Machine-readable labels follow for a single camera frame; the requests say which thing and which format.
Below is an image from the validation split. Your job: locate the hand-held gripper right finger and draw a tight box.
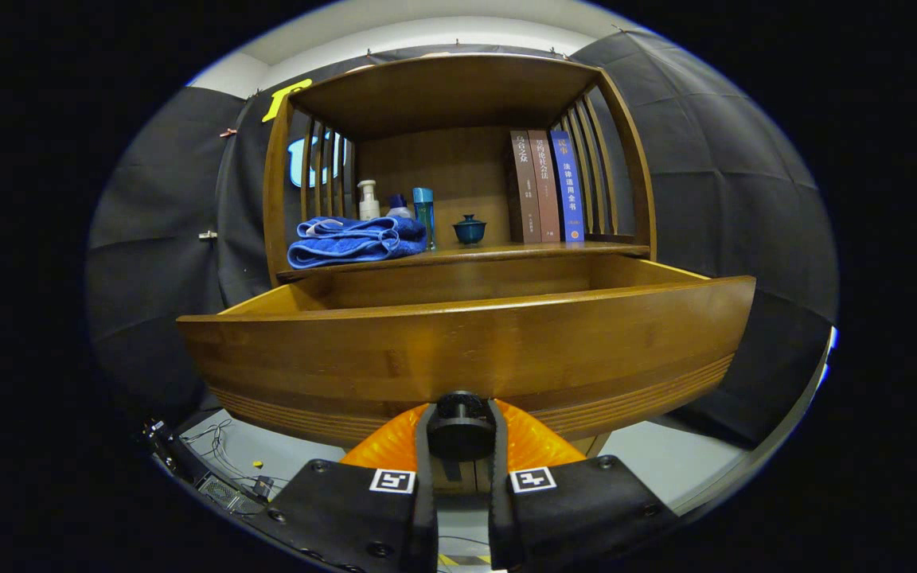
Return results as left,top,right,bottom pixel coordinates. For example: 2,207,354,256
489,400,678,572

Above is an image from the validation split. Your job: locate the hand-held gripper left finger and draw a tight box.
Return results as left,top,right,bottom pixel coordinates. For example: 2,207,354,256
256,402,439,573

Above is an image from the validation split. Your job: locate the wooden countertop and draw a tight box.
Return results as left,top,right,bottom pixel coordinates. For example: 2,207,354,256
275,241,652,281

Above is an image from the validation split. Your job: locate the wooden cabinet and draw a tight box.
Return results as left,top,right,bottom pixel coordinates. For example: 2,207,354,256
262,52,658,494

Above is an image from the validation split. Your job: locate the grey electronics box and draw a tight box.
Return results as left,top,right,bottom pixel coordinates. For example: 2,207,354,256
196,472,268,516

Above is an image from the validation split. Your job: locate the blue folded towel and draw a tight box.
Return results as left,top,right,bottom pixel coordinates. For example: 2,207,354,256
287,215,429,270

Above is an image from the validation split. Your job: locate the dark blue lidded teacup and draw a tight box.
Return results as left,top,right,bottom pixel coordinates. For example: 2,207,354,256
452,213,488,245

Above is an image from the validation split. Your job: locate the clear bottle teal cap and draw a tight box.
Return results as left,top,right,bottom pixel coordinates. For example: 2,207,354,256
412,187,436,252

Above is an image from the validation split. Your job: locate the reddish brown book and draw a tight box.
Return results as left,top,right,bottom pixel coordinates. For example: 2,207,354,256
528,130,563,243

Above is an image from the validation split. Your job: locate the blue book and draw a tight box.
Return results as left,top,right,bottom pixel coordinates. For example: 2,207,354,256
549,130,588,243

